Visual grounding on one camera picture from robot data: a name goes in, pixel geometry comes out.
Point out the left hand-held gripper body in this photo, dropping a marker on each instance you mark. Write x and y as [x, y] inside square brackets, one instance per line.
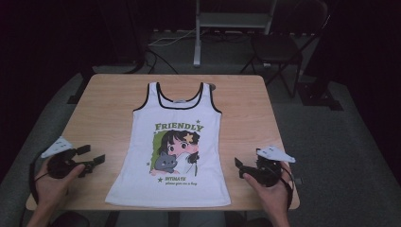
[60, 164]

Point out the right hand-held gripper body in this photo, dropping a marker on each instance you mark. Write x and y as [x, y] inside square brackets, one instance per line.
[266, 173]

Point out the white printed tank top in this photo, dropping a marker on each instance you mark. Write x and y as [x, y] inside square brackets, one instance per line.
[142, 176]

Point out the person's right hand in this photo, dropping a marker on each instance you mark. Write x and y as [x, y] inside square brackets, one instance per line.
[275, 197]

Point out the person's left hand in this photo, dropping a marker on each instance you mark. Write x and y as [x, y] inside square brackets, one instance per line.
[50, 189]

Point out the grey tape strip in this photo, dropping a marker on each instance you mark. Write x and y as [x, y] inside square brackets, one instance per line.
[299, 181]

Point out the person's left leg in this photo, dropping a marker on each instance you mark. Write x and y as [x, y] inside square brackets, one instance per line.
[74, 220]

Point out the black table leg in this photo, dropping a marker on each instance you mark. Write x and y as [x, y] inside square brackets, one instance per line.
[112, 219]
[173, 219]

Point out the black stand with base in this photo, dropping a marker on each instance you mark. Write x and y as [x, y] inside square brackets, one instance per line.
[318, 94]

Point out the black folding chair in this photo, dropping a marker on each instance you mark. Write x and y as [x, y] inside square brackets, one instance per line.
[274, 47]

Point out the grey metal stand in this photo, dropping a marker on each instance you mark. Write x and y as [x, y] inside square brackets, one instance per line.
[233, 19]

